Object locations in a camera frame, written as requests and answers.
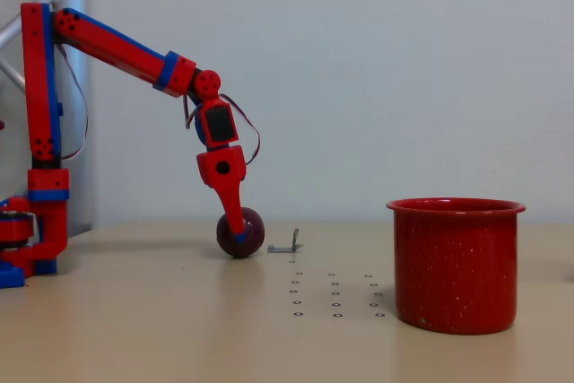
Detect red enamel mug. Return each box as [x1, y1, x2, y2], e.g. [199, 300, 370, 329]
[386, 196, 526, 336]

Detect dark red arm cable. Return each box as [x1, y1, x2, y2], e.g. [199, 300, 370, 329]
[56, 41, 90, 161]

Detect dark red gripper servo cable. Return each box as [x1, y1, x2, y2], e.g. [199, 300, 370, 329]
[183, 93, 262, 165]

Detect dark purple plum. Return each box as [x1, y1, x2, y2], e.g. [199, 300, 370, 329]
[216, 206, 265, 259]

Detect small grey bent bracket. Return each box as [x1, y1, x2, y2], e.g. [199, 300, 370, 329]
[266, 228, 304, 255]

